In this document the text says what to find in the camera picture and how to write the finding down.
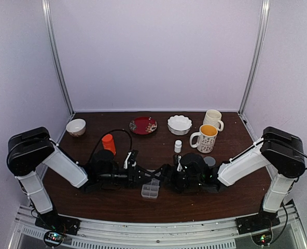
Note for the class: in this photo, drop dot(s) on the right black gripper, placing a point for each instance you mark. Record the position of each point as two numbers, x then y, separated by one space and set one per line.
166 168

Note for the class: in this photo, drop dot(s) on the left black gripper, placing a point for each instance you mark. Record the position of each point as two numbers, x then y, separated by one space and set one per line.
133 177

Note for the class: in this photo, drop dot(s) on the clear plastic pill organizer box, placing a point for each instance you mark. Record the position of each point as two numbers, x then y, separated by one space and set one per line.
151 190

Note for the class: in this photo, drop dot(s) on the grey capped orange label bottle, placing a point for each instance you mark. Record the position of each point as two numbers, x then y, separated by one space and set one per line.
210 161

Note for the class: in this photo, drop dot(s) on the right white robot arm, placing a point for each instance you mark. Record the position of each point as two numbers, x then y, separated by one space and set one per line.
277 148

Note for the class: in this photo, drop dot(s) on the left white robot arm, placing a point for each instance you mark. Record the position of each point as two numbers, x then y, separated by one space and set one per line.
28 150

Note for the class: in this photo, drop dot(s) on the small white pill bottle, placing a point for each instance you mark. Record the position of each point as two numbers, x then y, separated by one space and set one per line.
178 146

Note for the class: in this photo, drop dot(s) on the orange capped pill bottle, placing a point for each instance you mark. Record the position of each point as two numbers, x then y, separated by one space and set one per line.
108 143

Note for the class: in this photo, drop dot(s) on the red floral plate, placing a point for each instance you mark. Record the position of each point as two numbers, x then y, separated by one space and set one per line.
143 125

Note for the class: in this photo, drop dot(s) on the white scalloped bowl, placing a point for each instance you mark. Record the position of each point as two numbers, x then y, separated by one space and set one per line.
179 125

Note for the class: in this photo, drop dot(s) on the cream ribbed mug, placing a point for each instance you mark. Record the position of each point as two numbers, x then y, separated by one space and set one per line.
213 117

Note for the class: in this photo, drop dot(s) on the white patterned rice bowl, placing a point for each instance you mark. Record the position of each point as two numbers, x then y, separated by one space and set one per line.
76 127

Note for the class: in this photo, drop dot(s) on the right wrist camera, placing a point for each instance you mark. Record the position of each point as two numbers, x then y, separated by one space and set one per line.
177 167

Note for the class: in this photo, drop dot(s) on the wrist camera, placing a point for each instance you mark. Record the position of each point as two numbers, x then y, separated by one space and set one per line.
177 167
130 160

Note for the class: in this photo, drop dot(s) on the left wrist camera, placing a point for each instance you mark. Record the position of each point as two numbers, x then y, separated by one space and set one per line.
130 160

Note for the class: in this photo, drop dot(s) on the front aluminium rail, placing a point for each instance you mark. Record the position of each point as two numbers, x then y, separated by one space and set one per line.
220 233

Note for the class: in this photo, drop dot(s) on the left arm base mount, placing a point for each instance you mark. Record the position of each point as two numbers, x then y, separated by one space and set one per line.
57 230

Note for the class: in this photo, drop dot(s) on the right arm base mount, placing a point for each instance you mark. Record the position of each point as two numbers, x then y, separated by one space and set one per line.
260 228

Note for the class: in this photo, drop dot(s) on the left aluminium frame post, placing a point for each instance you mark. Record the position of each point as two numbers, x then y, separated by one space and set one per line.
55 55

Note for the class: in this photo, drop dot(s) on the aluminium frame post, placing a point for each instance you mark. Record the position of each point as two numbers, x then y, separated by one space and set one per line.
55 55
262 29

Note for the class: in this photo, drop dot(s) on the right aluminium frame post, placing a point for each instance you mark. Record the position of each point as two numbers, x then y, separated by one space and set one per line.
262 29

